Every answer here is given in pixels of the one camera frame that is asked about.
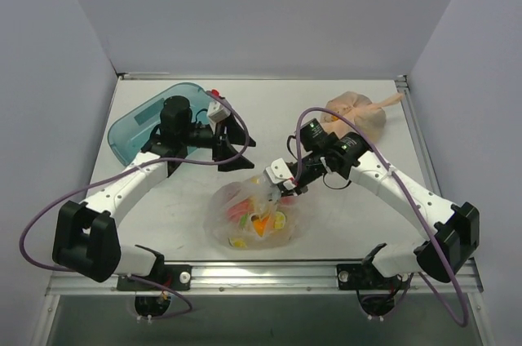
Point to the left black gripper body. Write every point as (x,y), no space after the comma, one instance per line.
(220,142)

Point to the clear printed plastic bag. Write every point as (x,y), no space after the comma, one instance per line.
(291,215)

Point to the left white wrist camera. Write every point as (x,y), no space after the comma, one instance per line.
(218,110)

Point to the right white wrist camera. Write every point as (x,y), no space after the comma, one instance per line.
(279,174)

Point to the front aluminium rail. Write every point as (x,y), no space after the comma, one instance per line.
(241,278)

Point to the teal plastic fruit tray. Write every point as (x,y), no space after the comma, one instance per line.
(128,134)

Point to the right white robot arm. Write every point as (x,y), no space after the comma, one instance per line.
(449,233)

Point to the orange yellow fake mango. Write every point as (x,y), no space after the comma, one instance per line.
(262,226)

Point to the orange tied plastic bag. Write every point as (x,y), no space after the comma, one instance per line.
(368,116)

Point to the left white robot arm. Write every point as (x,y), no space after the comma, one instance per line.
(86,236)

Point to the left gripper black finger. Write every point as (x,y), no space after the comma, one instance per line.
(236,134)
(229,159)

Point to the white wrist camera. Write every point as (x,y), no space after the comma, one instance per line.
(279,174)
(218,110)

